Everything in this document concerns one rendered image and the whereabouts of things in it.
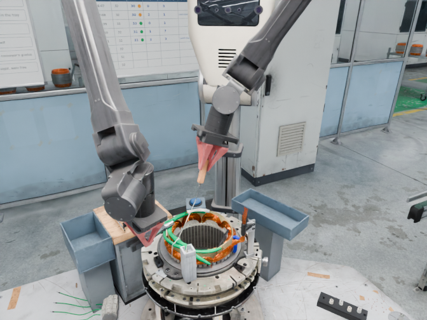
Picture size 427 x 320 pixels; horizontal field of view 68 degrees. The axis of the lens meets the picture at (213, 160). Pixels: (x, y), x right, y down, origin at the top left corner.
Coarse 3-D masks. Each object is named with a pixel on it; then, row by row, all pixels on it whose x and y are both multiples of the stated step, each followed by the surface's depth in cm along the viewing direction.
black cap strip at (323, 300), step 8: (320, 296) 107; (328, 296) 107; (320, 304) 105; (328, 304) 104; (336, 304) 104; (344, 304) 104; (352, 304) 104; (336, 312) 103; (344, 312) 101; (352, 312) 101
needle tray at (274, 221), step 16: (256, 192) 118; (240, 208) 111; (256, 208) 115; (272, 208) 115; (288, 208) 109; (256, 224) 110; (272, 224) 102; (288, 224) 106; (304, 224) 103; (256, 240) 112; (272, 240) 107; (288, 240) 99; (272, 256) 111; (272, 272) 116
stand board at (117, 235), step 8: (96, 208) 108; (104, 208) 108; (104, 216) 104; (168, 216) 104; (104, 224) 100; (112, 224) 100; (112, 232) 96; (120, 232) 96; (128, 232) 96; (112, 240) 94; (120, 240) 95
